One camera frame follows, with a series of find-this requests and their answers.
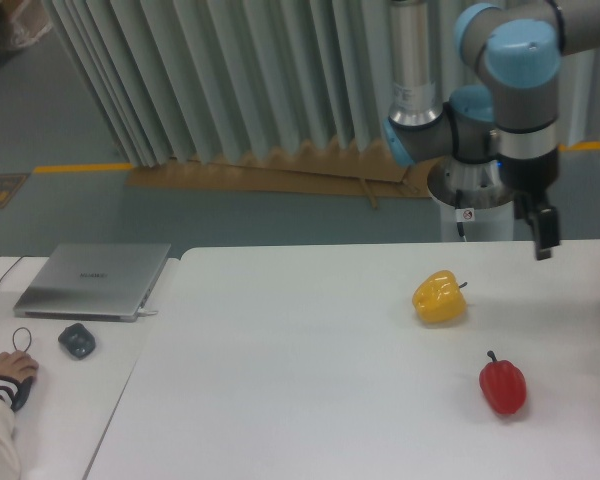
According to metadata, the grey folding partition screen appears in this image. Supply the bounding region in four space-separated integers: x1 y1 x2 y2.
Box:
43 0 600 167

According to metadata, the white laptop charging plug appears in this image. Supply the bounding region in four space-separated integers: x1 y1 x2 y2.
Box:
137 308 158 317

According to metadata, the yellow bell pepper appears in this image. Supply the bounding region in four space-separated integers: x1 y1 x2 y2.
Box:
412 270 467 325

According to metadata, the person's hand at mouse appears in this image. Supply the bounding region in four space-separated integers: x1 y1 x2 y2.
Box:
0 350 39 383

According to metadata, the clear plastic bag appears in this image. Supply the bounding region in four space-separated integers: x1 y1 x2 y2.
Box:
0 0 53 51

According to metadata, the silver closed laptop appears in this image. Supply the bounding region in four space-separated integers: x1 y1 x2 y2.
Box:
13 243 171 322

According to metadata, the red bell pepper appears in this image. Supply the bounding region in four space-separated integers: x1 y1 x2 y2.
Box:
479 350 527 416

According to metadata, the black computer mouse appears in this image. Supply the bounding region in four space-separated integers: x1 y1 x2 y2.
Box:
11 376 35 412

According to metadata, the brown cardboard sheet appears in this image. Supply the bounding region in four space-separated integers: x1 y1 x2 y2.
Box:
126 141 436 209

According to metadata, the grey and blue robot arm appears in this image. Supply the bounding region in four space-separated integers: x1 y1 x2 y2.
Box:
384 1 600 260

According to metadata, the black mouse cable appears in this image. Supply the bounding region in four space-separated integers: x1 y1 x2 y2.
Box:
0 255 34 357

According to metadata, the black open earbud case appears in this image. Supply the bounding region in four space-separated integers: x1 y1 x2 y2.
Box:
58 323 97 360

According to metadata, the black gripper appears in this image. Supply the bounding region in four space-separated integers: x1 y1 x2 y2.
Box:
499 148 560 260

